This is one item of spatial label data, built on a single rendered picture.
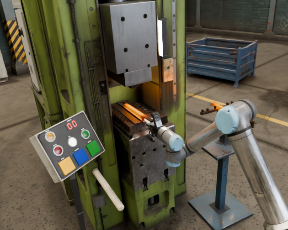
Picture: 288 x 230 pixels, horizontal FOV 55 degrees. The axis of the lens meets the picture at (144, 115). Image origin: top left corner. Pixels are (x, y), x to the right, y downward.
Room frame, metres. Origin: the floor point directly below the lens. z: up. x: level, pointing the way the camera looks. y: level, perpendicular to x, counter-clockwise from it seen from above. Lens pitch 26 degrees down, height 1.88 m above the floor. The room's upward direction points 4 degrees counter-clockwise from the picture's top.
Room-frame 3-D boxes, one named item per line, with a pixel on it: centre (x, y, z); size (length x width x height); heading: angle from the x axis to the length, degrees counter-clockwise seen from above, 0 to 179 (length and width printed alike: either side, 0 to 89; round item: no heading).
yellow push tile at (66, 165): (1.24, 0.43, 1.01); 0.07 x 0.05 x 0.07; 143
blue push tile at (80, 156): (1.32, 0.37, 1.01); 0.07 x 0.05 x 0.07; 143
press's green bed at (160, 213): (1.95, 0.07, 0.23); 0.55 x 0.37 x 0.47; 28
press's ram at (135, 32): (1.94, 0.08, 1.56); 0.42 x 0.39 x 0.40; 28
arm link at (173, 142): (1.45, -0.16, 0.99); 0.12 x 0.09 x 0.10; 28
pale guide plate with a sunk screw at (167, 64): (2.00, -0.20, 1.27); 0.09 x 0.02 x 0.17; 118
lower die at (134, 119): (1.92, 0.12, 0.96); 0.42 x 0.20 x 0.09; 28
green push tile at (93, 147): (1.40, 0.31, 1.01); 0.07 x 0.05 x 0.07; 143
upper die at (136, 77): (1.92, 0.12, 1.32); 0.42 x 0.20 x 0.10; 28
